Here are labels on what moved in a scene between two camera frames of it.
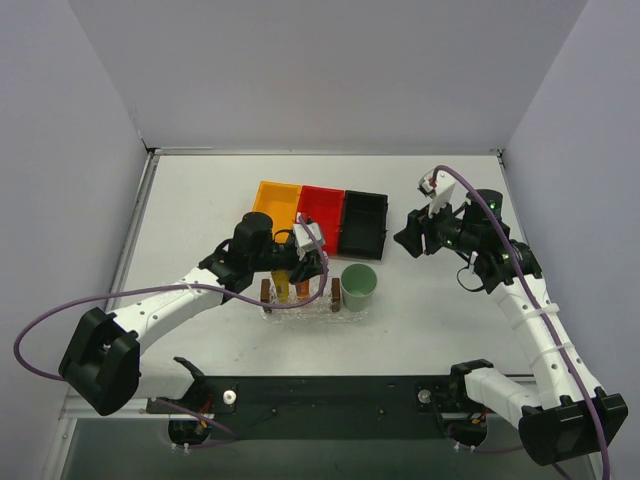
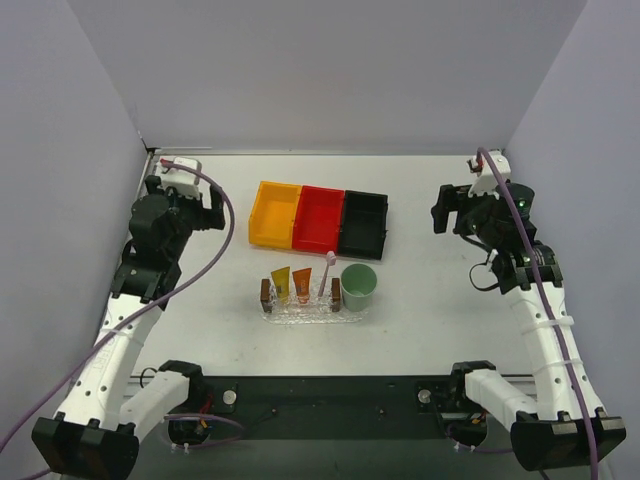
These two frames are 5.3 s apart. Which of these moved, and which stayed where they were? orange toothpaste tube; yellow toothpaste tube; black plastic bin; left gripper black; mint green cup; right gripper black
Moved: right gripper black; left gripper black
Stayed: black plastic bin; yellow toothpaste tube; mint green cup; orange toothpaste tube
